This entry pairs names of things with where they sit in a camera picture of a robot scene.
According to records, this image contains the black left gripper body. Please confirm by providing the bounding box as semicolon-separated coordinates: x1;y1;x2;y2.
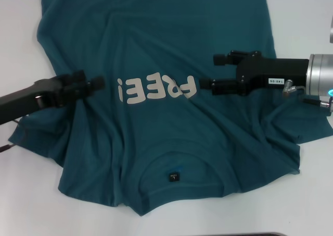
0;76;68;125

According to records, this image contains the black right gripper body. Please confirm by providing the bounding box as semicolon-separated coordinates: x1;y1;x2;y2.
235;54;311;96

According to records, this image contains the teal T-shirt with FREE print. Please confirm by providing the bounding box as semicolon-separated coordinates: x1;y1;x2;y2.
7;0;333;217

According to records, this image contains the dark device edge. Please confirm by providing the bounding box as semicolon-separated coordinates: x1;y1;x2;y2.
238;232;288;236

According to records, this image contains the right arm cable with plugs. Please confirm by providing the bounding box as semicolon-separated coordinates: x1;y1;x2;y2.
283;81;332;109

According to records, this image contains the arm cable with plugs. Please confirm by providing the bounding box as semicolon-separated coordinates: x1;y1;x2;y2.
283;81;332;109
0;118;27;153

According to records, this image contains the left arm cable with plugs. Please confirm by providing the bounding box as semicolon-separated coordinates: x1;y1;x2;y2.
0;118;27;153

